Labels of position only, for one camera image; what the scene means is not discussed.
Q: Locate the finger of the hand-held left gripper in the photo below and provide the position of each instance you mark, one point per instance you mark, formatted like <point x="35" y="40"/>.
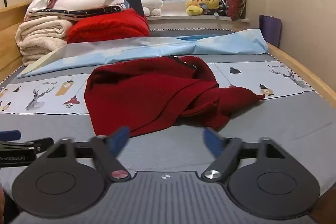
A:
<point x="10" y="134"/>
<point x="26" y="146"/>

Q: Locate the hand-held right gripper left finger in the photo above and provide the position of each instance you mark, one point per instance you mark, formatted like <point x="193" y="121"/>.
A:
<point x="121" y="138"/>

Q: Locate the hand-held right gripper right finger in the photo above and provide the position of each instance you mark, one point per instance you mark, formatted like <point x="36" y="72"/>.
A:
<point x="211" y="141"/>

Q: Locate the dark red knitted sweater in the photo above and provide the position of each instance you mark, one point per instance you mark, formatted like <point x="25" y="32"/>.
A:
<point x="147" y="92"/>

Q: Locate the grey printed bedsheet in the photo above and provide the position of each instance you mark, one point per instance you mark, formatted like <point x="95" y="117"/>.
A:
<point x="262" y="121"/>

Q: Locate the light blue sheet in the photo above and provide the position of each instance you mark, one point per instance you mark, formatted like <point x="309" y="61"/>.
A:
<point x="131" y="49"/>

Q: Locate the cream folded quilt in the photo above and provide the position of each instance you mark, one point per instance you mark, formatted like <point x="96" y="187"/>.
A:
<point x="39" y="35"/>

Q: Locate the red folded blanket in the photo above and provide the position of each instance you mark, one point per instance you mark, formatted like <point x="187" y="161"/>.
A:
<point x="110" y="26"/>

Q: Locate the navy patterned folded blanket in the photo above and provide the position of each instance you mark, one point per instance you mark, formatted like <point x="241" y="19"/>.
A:
<point x="86" y="12"/>

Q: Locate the yellow duck plush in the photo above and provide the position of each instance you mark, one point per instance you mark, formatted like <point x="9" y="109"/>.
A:
<point x="194" y="7"/>

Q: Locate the black and white plush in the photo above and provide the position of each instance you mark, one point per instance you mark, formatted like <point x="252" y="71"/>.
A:
<point x="222" y="5"/>

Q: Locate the white plush toy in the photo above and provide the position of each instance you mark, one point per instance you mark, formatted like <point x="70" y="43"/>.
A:
<point x="152" y="5"/>

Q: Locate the yellow bear plush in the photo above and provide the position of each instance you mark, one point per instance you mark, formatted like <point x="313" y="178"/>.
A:
<point x="210" y="1"/>

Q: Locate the dark red pillow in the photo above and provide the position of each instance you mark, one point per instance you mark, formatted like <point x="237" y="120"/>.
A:
<point x="236" y="2"/>

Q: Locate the white folded blanket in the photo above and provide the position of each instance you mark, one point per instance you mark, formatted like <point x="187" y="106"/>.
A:
<point x="86" y="1"/>

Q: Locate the wooden bed frame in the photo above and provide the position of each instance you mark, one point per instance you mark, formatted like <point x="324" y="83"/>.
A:
<point x="10" y="27"/>

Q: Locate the purple board by wall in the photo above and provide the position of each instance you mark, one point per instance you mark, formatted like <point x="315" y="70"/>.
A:
<point x="270" y="29"/>

